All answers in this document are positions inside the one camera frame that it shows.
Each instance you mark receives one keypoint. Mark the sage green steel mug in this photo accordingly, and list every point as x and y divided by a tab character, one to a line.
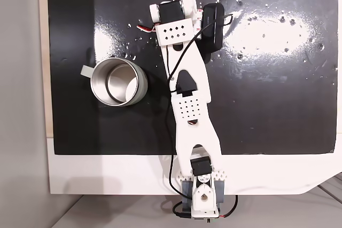
142	83

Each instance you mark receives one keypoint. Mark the black oval camera box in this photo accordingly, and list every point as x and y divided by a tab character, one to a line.
211	30

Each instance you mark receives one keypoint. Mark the grey table clamp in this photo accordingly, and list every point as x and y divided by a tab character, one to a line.
220	193

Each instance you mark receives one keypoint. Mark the black glossy mat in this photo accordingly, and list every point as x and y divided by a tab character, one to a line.
267	105

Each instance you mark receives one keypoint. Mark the beige wooden board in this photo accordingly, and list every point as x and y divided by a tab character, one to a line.
44	51

